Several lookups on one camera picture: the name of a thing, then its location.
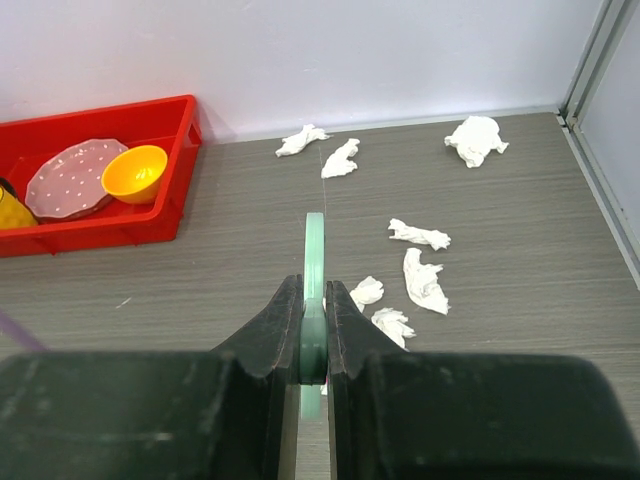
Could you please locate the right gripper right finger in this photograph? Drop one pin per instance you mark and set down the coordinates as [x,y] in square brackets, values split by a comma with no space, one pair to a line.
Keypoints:
[396,414]

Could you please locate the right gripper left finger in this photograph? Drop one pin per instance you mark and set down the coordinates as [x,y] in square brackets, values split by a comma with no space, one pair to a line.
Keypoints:
[225,413]

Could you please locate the paper scrap cluster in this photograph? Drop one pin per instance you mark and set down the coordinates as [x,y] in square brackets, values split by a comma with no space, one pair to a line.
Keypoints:
[369,291]
[394,324]

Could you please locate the green hand brush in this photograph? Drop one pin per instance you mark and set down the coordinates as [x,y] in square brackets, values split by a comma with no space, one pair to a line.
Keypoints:
[313,352]

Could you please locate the orange bowl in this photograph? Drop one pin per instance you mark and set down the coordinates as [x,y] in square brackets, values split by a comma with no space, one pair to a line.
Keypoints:
[134,176]

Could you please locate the red plastic tray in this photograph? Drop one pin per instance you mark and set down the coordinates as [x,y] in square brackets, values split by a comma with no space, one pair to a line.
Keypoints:
[170,123]

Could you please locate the pink dotted plate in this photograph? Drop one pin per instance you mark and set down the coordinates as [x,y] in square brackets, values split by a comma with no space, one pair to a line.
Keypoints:
[68,186]

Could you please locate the large paper scrap top right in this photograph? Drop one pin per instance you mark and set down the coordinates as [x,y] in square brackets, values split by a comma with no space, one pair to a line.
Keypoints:
[475,138]

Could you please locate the yellow cup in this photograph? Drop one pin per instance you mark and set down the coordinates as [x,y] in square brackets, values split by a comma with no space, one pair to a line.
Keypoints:
[13,213]

